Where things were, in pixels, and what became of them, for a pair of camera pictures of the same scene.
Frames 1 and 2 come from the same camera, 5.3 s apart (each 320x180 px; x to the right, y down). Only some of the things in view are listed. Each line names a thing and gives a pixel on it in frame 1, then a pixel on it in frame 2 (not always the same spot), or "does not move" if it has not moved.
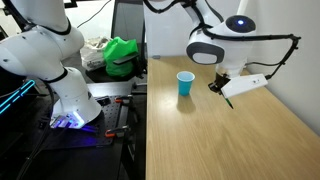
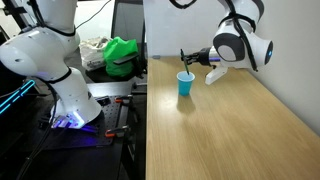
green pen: [229, 102] to [185, 63]
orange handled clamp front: [116, 132] does not move
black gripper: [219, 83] to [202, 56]
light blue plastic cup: [185, 79] does not move
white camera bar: [243, 84] to [215, 73]
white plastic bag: [92, 53] does not move
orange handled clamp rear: [118, 100] does not move
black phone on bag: [126, 59] does not move
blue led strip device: [16, 94] does not move
